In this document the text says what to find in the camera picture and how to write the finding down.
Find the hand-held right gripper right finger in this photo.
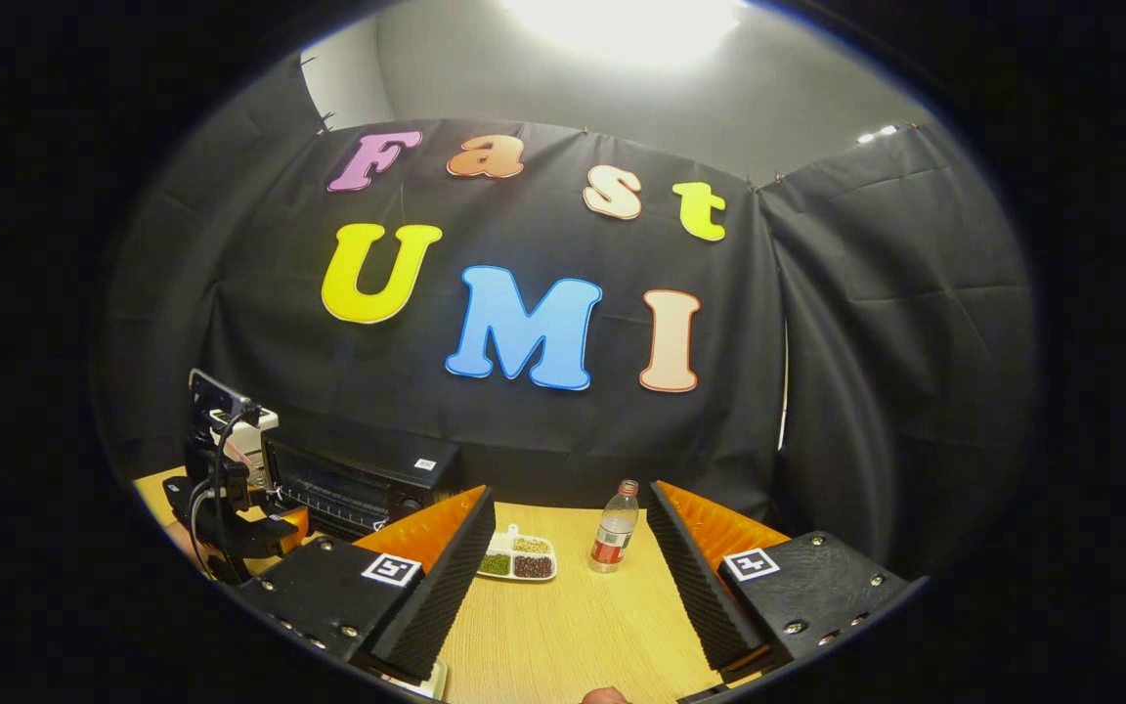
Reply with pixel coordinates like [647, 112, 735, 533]
[648, 481, 908, 682]

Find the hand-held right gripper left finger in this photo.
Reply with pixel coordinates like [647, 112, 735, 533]
[231, 486, 496, 682]

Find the cream square plate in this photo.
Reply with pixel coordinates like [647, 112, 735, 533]
[382, 657, 450, 702]

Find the black electric oven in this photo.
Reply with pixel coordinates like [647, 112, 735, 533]
[260, 411, 466, 544]

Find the white divided dish with beans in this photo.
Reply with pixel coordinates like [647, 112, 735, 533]
[477, 525, 558, 583]

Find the clear bottle with red label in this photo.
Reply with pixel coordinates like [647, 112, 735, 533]
[588, 479, 640, 574]

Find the large ceiling light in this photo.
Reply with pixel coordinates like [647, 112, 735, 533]
[504, 0, 745, 65]

